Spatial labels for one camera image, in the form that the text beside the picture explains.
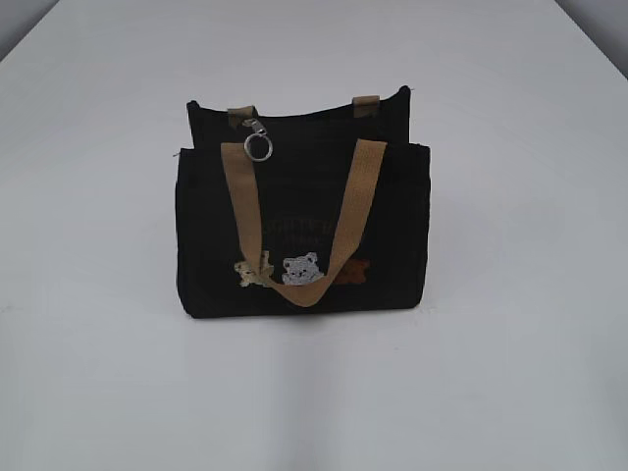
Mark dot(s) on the black canvas tote bag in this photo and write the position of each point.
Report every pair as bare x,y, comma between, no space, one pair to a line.
301,164

